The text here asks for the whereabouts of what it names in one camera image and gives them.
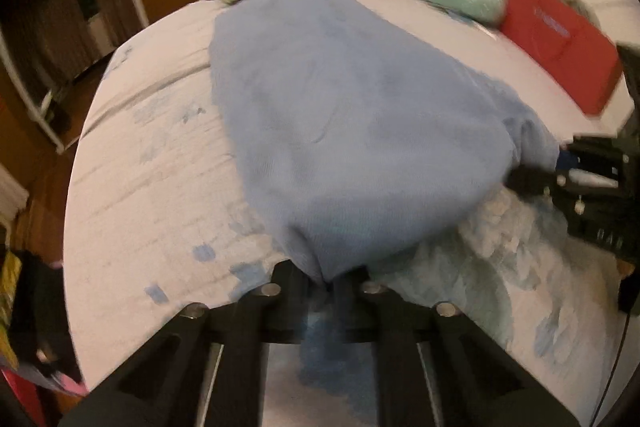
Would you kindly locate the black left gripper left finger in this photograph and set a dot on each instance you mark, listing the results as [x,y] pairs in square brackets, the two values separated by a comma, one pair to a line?
[205,366]

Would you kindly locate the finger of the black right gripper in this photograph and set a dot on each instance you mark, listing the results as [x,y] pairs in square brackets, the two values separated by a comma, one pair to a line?
[530,182]

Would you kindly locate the light blue garment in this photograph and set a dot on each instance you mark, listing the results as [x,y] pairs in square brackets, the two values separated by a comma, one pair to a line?
[361,143]

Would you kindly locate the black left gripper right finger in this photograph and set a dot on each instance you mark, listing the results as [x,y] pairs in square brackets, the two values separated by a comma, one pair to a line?
[433,366]

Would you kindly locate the red paper shopping bag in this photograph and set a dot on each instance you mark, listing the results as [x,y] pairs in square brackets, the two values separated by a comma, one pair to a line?
[581,59]

